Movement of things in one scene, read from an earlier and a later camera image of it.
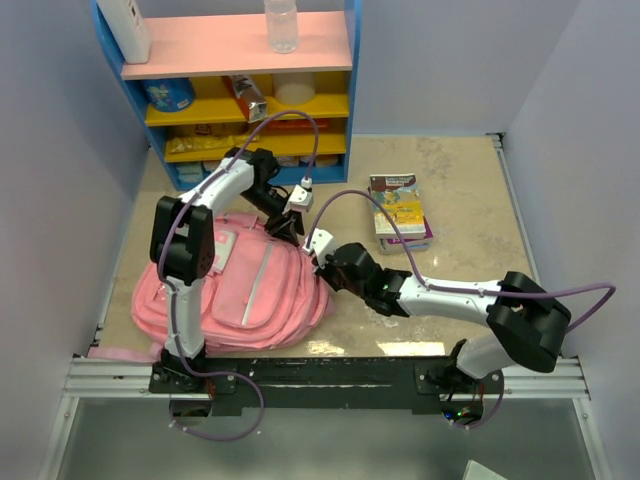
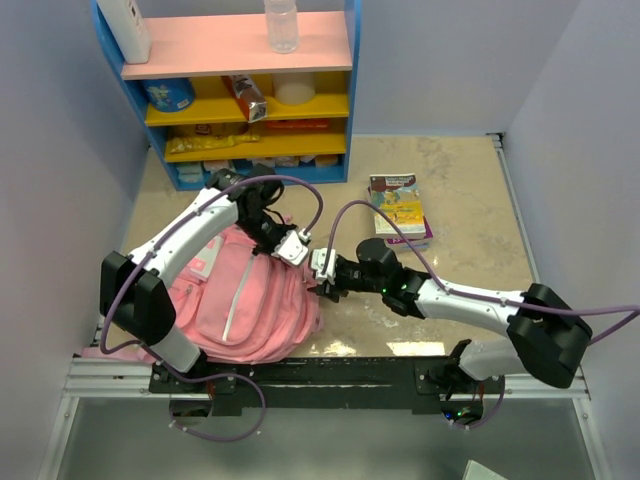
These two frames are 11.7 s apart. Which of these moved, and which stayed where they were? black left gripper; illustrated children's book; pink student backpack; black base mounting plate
Moved: black left gripper
Stayed: pink student backpack; illustrated children's book; black base mounting plate
